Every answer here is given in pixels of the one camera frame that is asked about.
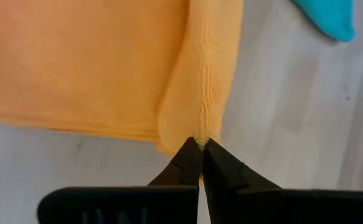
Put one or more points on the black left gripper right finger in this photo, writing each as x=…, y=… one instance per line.
x=262, y=208

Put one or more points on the orange microfiber towel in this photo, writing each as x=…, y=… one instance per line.
x=75, y=62

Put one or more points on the teal microfiber towel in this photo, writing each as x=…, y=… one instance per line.
x=327, y=15

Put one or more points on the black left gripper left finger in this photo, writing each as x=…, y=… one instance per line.
x=122, y=205

